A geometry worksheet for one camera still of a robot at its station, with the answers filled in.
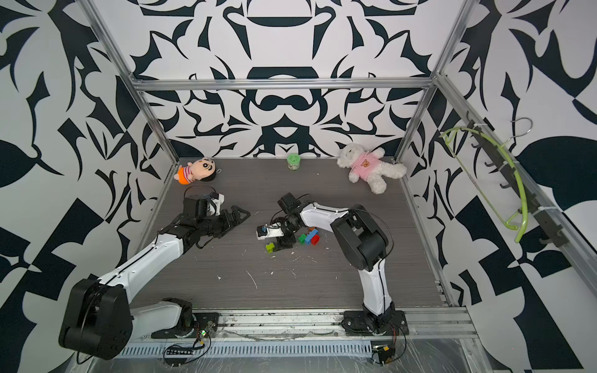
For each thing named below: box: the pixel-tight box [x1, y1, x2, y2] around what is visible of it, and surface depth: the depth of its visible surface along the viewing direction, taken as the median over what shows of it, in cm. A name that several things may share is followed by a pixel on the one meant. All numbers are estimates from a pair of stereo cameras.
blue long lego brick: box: [304, 228, 319, 245], surface depth 93 cm
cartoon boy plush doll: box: [174, 156, 217, 185], surface depth 107 cm
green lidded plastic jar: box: [286, 153, 302, 171], surface depth 117 cm
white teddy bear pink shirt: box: [337, 142, 407, 195], surface depth 110 cm
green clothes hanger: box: [439, 126, 529, 243], surface depth 58 cm
